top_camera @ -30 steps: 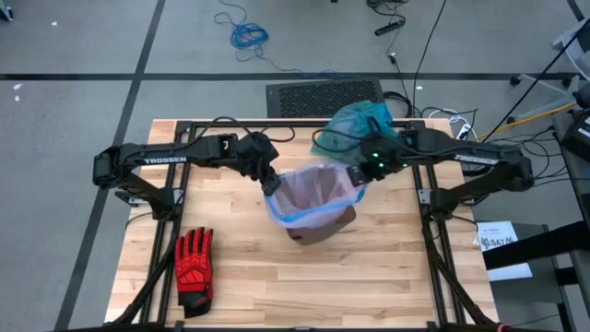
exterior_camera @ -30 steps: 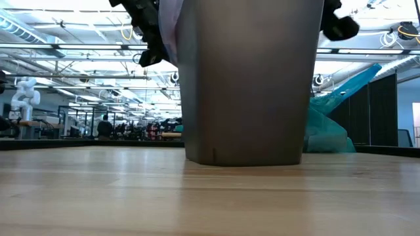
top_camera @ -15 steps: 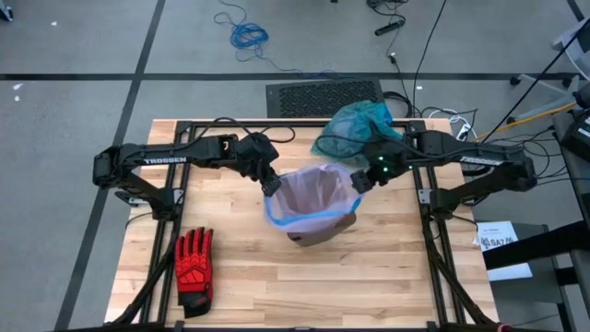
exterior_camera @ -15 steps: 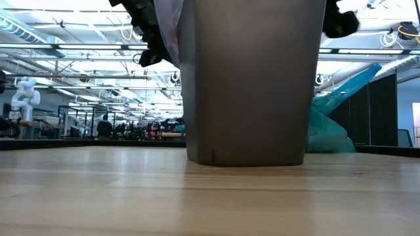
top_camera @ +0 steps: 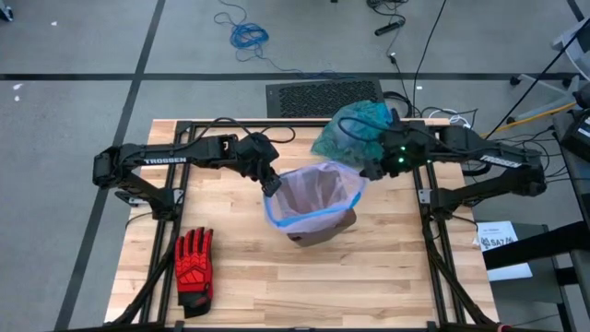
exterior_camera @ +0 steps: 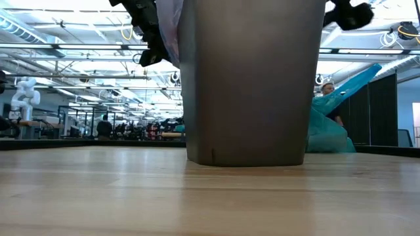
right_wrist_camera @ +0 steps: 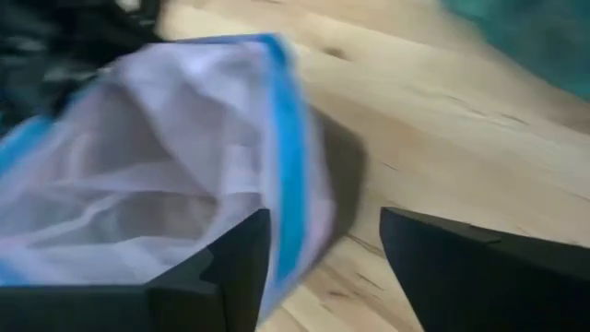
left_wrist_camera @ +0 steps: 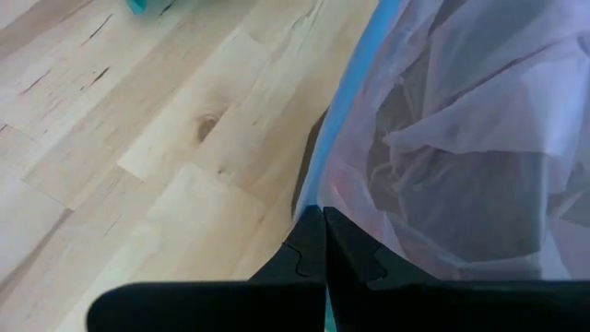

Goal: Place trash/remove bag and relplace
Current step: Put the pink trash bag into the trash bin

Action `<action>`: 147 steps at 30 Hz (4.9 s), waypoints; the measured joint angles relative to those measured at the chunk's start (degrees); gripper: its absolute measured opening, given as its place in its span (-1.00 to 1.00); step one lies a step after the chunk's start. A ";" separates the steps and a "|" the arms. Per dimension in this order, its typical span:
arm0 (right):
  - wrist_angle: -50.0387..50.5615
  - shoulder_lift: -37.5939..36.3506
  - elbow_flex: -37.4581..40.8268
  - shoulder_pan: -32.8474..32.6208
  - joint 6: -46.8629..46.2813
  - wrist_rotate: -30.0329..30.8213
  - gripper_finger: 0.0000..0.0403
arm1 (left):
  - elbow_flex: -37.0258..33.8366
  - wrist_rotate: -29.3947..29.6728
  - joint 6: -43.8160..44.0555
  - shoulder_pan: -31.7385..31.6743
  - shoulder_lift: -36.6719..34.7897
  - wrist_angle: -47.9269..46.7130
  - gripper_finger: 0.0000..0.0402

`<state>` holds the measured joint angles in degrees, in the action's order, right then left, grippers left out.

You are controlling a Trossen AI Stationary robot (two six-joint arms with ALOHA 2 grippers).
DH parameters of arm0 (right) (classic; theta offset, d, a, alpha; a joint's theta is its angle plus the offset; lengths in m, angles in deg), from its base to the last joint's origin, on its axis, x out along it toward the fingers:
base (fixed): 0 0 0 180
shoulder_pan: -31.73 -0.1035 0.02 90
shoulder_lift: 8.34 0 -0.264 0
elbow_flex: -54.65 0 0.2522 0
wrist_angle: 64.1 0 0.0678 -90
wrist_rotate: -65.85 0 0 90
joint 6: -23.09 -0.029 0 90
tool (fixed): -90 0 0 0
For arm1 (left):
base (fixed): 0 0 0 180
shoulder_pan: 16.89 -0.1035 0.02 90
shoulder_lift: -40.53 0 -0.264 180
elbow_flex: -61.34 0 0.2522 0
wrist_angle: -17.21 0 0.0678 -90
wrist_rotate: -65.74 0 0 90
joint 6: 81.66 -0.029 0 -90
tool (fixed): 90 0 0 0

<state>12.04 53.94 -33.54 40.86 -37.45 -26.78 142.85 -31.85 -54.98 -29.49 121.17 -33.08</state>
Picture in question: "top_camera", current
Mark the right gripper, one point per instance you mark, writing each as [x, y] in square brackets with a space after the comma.
[373, 170]

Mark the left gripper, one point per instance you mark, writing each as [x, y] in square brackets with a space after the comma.
[272, 185]

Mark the blue plastic trash bag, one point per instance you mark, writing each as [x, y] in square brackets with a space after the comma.
[355, 133]

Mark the pink plastic trash bag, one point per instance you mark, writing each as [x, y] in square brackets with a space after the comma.
[318, 193]

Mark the dark brown trash bin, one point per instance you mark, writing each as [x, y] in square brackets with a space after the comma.
[322, 235]

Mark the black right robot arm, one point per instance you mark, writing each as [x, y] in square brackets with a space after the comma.
[484, 159]

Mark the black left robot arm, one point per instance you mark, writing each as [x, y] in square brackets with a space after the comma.
[175, 157]

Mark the black perforated computer case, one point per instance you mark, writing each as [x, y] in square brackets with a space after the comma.
[322, 97]

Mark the white power strip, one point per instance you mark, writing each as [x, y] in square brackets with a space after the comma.
[461, 121]

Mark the red black work glove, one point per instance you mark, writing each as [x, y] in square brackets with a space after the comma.
[194, 272]

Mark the black power strip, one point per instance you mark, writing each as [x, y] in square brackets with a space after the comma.
[389, 27]

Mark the white printed paper sign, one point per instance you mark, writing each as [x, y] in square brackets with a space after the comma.
[502, 249]

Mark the black side bench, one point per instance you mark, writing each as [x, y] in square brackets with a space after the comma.
[534, 244]

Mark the black box device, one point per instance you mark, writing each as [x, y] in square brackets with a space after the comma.
[576, 133]

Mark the white office chair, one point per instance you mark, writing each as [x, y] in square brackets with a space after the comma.
[578, 34]

